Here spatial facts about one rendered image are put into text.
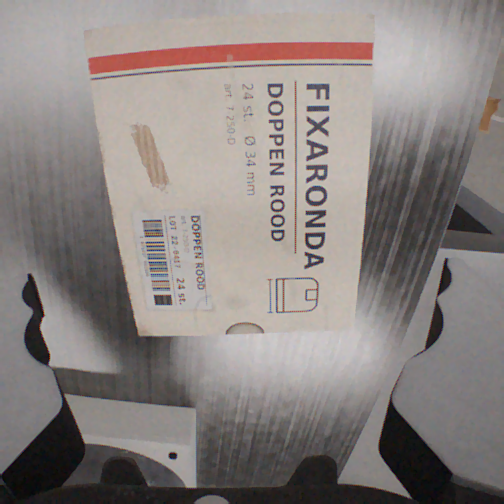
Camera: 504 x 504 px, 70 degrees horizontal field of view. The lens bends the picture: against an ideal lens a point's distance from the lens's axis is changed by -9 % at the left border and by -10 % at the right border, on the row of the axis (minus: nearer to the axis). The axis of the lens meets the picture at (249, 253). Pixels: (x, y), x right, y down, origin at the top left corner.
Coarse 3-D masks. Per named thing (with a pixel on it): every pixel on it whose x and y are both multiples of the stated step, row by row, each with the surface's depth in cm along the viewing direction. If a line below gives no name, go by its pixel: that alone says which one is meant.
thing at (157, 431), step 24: (72, 408) 34; (96, 408) 34; (120, 408) 35; (144, 408) 35; (168, 408) 35; (192, 408) 36; (96, 432) 32; (120, 432) 32; (144, 432) 33; (168, 432) 33; (192, 432) 33; (168, 456) 32; (192, 456) 35; (192, 480) 36
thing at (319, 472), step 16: (112, 464) 6; (128, 464) 6; (304, 464) 6; (320, 464) 6; (336, 464) 6; (112, 480) 5; (128, 480) 5; (144, 480) 5; (304, 480) 5; (320, 480) 5; (336, 480) 5; (32, 496) 5; (48, 496) 5; (64, 496) 5; (80, 496) 5; (96, 496) 5; (112, 496) 5; (128, 496) 5; (144, 496) 5; (160, 496) 5; (176, 496) 5; (192, 496) 5; (208, 496) 5; (224, 496) 5; (240, 496) 5; (256, 496) 5; (272, 496) 5; (288, 496) 5; (304, 496) 5; (320, 496) 5; (336, 496) 5; (352, 496) 5; (368, 496) 5; (384, 496) 5; (400, 496) 5
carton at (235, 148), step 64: (128, 64) 16; (192, 64) 16; (256, 64) 16; (320, 64) 16; (128, 128) 17; (192, 128) 17; (256, 128) 17; (320, 128) 17; (128, 192) 18; (192, 192) 18; (256, 192) 18; (320, 192) 18; (128, 256) 20; (192, 256) 20; (256, 256) 20; (320, 256) 20; (192, 320) 22; (256, 320) 22; (320, 320) 22
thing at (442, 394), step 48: (480, 288) 10; (432, 336) 9; (480, 336) 8; (432, 384) 7; (480, 384) 7; (384, 432) 7; (432, 432) 6; (480, 432) 6; (432, 480) 6; (480, 480) 5
